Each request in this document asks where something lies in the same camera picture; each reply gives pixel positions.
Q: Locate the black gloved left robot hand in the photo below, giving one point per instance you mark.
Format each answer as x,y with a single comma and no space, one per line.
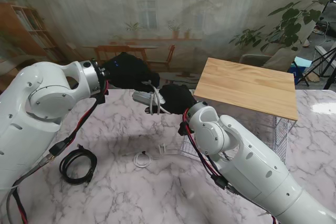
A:
128,73

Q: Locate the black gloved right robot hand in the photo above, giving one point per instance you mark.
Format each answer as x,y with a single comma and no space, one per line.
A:
176,98

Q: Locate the white mesh drawer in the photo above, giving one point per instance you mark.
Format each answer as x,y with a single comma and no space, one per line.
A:
189,148

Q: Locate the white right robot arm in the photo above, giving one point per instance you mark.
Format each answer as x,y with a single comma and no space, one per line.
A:
249,161

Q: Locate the printed cafe scene backdrop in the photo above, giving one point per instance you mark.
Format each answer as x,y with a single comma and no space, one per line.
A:
105,24

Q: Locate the blue storage crate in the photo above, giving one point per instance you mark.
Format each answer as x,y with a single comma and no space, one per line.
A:
296,72

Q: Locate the black tripod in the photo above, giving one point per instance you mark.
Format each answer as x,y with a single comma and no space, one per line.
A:
329,78

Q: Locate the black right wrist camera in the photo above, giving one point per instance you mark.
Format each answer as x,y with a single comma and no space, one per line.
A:
182,128

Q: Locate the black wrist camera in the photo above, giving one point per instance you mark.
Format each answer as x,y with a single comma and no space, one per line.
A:
101,96
182,128

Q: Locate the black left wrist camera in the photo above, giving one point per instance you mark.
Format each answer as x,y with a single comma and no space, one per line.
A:
101,96

